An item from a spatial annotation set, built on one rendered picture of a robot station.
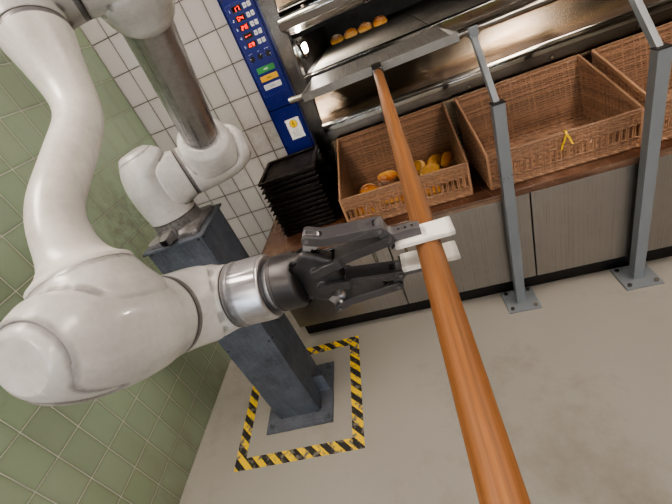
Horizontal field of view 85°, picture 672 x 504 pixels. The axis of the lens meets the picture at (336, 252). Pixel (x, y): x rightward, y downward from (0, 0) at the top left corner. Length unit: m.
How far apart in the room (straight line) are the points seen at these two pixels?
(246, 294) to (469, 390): 0.28
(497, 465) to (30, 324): 0.35
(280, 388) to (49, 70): 1.34
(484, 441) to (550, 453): 1.26
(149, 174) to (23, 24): 0.57
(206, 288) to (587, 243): 1.68
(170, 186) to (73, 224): 0.77
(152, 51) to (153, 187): 0.44
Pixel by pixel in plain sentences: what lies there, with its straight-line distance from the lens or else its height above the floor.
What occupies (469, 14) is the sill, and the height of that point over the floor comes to 1.16.
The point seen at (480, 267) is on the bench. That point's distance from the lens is 1.81.
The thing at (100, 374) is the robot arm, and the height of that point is 1.23.
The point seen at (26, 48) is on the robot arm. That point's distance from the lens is 0.72.
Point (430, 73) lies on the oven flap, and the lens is 1.95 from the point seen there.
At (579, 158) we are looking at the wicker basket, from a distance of 1.73.
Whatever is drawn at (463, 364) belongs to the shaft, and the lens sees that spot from 0.32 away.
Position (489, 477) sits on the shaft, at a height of 1.14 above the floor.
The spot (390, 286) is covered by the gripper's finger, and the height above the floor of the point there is 1.10.
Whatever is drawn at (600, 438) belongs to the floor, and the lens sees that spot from 1.59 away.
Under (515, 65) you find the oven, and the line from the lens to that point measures 2.05.
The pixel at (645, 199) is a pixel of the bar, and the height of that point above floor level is 0.42.
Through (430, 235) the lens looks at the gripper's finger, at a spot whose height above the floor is 1.16.
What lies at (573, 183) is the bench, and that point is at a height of 0.54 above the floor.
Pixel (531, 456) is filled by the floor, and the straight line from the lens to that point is 1.54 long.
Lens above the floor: 1.40
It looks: 32 degrees down
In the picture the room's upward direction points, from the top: 24 degrees counter-clockwise
